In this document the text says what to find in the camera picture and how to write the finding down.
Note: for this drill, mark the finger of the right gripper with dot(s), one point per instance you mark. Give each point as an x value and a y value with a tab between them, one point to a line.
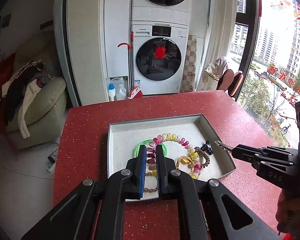
255	153

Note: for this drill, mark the right hand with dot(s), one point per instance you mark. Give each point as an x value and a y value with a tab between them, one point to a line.
288	214

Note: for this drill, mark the clear plastic jug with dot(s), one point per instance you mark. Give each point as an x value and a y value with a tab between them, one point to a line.
119	84

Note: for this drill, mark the green sofa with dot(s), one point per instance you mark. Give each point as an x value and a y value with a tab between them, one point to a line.
46	114

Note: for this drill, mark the white power strip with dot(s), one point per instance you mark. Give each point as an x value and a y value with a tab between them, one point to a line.
51	165

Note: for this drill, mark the clothes pile on sofa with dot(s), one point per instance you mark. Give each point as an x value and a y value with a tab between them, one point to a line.
18	94

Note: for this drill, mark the cream bag on chair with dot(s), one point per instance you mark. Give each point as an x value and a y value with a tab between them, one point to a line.
212	74

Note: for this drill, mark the upper stacked dryer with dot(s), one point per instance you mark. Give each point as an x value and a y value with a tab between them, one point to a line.
165	11

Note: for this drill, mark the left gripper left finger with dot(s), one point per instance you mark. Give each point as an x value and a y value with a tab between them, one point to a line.
94	209

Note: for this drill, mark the silver toothed hair clip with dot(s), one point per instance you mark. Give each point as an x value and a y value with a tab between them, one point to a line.
224	146

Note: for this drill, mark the brown chair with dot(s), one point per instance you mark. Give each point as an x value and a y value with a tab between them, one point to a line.
225	80
238	78

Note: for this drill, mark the blue cap detergent bottle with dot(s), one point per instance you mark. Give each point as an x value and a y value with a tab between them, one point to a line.
112	92

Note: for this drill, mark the black claw hair clip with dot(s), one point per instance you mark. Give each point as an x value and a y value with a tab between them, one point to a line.
207	148

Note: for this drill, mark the checkered board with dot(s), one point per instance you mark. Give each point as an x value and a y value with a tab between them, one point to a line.
189	71

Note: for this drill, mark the red handled mop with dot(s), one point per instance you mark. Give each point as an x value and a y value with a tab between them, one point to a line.
130	48

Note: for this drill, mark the white front-load washing machine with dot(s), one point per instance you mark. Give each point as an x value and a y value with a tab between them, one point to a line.
159	56

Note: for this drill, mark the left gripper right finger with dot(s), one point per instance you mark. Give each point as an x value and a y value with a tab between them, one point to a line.
207	210

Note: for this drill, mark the grey jewelry tray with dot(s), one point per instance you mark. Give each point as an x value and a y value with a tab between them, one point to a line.
178	135

